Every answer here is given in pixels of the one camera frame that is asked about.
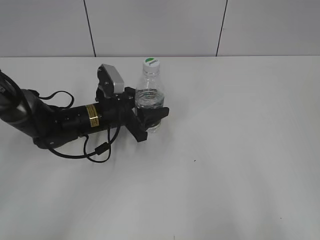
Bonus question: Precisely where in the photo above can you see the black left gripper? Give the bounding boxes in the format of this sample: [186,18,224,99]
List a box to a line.
[94,86,170,144]

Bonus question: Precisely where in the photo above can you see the clear plastic water bottle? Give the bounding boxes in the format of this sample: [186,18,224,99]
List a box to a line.
[134,67,167,134]

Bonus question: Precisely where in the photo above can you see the white green bottle cap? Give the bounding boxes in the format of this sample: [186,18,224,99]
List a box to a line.
[143,57,160,74]

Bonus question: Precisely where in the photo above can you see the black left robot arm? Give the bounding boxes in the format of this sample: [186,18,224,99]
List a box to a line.
[0,64,169,149]

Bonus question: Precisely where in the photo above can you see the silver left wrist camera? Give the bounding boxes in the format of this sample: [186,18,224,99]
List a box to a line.
[97,64,125,98]

